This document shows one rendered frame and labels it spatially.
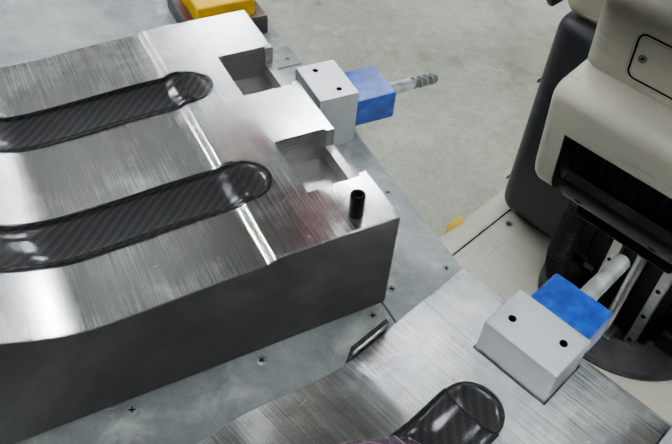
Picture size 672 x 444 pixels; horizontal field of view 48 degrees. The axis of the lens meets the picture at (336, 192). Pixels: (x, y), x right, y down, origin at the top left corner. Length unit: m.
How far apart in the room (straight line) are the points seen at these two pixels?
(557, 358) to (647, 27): 0.40
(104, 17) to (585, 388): 0.59
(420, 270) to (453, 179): 1.27
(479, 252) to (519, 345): 0.86
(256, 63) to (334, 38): 1.63
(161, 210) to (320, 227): 0.10
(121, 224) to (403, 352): 0.19
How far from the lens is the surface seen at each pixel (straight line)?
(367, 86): 0.66
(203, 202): 0.49
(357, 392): 0.44
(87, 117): 0.57
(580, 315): 0.49
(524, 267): 1.31
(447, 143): 1.93
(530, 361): 0.45
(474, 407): 0.45
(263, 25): 0.79
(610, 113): 0.78
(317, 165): 0.55
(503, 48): 2.32
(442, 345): 0.47
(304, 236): 0.46
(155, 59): 0.61
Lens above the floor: 1.24
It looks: 45 degrees down
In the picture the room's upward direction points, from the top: 6 degrees clockwise
